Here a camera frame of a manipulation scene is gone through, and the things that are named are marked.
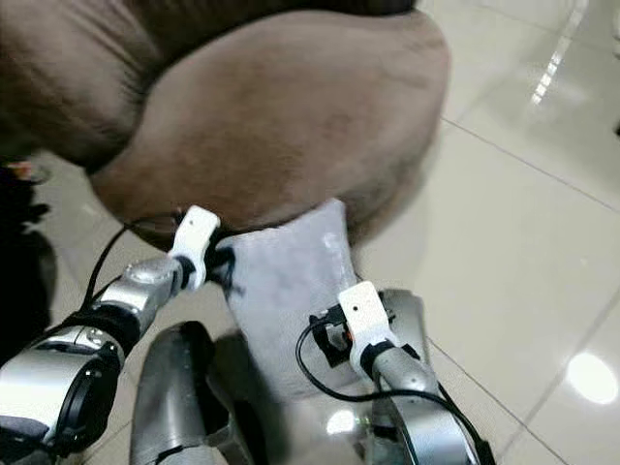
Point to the brown plush sofa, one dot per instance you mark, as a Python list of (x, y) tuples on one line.
[(281, 116)]

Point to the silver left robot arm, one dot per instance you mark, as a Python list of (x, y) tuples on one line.
[(58, 373)]

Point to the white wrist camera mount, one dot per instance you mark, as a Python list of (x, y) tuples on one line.
[(366, 312), (199, 229)]

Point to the black bag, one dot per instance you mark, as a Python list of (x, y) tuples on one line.
[(19, 271)]

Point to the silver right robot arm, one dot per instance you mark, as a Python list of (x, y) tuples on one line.
[(426, 417)]

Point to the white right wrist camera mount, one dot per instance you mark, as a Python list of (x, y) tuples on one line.
[(366, 312)]

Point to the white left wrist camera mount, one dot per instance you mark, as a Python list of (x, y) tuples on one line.
[(199, 229)]

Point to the grey rectangular pillow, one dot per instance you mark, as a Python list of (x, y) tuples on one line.
[(286, 281)]

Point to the silver left robot leg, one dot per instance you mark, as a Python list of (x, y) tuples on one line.
[(170, 397)]

